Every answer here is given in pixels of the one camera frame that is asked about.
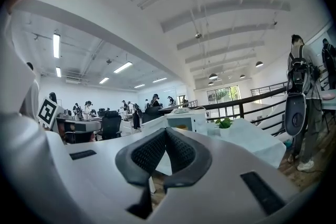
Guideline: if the table with white cloth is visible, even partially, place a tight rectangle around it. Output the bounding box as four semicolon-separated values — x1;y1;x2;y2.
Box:
204;118;287;169

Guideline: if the grey office desk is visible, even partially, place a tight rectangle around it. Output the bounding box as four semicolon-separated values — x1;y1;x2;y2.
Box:
55;115;103;144

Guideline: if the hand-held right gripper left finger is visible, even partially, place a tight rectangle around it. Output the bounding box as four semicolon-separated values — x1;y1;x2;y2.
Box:
65;127;169;224

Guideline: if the white microwave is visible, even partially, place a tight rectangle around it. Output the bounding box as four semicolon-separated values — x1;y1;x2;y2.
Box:
141;108;208;137

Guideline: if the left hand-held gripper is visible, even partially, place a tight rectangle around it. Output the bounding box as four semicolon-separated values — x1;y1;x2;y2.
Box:
37;97;66;130

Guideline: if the green potted plant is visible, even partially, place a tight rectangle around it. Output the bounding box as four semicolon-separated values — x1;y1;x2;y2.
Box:
215;117;235;137

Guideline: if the black metal railing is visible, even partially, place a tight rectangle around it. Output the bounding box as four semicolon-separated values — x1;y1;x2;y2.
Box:
187;81;292;137

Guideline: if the glass window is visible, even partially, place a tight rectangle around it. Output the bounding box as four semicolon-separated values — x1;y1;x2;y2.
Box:
206;85;240;106

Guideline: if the black office chair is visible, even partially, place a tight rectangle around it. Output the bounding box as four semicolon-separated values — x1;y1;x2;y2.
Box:
94;110;123;141

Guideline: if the person's white shirt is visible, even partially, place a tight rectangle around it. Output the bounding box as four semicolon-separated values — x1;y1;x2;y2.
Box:
0;5;37;116

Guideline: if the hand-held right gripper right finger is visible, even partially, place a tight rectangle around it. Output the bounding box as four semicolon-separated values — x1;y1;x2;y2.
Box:
146;127;300;224

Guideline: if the grey chair back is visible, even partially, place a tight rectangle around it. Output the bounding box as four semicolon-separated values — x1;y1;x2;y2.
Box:
284;92;308;137

